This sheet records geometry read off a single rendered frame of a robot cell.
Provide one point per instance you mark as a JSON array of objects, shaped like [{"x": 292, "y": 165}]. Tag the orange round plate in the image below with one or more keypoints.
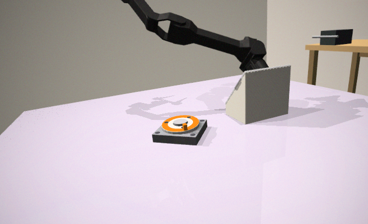
[{"x": 192, "y": 124}]

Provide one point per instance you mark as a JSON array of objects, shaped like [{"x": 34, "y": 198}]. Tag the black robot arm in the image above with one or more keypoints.
[{"x": 182, "y": 31}]

